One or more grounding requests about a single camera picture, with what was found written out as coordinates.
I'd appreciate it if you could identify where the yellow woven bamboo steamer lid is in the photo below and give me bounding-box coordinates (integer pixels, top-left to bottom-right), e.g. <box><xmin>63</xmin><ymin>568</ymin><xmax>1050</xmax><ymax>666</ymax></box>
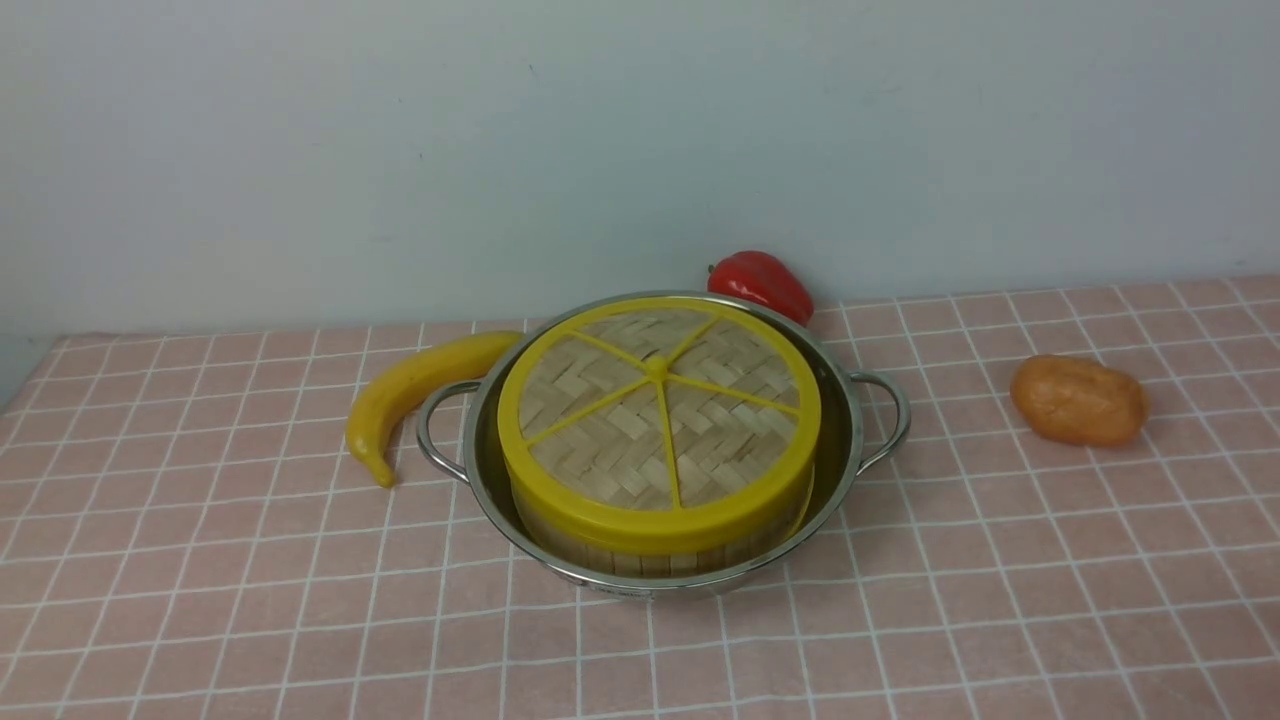
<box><xmin>495</xmin><ymin>295</ymin><xmax>822</xmax><ymax>573</ymax></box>

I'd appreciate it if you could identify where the yellow rimmed bamboo steamer basket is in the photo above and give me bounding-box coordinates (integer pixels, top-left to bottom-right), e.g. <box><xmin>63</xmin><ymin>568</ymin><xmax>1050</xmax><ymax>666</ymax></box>
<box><xmin>512</xmin><ymin>477</ymin><xmax>813</xmax><ymax>579</ymax></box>

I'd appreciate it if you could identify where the stainless steel pot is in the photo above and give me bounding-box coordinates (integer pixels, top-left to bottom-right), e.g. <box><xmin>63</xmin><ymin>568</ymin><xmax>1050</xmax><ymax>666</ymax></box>
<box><xmin>416</xmin><ymin>292</ymin><xmax>911</xmax><ymax>601</ymax></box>

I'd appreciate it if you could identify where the red bell pepper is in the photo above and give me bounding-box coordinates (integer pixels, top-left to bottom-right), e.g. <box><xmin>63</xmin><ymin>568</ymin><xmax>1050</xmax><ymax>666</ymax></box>
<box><xmin>707</xmin><ymin>250</ymin><xmax>815</xmax><ymax>327</ymax></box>

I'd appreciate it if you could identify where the yellow banana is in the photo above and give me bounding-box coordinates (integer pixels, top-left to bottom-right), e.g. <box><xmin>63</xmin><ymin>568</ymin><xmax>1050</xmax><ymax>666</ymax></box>
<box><xmin>346</xmin><ymin>331</ymin><xmax>524</xmax><ymax>489</ymax></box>

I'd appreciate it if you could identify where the brown potato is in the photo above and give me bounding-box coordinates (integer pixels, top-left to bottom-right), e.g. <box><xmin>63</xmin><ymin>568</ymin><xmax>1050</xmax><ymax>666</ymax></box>
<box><xmin>1010</xmin><ymin>354</ymin><xmax>1151</xmax><ymax>447</ymax></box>

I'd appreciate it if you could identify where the pink checkered tablecloth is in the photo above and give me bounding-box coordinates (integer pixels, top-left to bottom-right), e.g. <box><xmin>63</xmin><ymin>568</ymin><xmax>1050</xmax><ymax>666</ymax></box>
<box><xmin>1</xmin><ymin>277</ymin><xmax>1279</xmax><ymax>719</ymax></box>

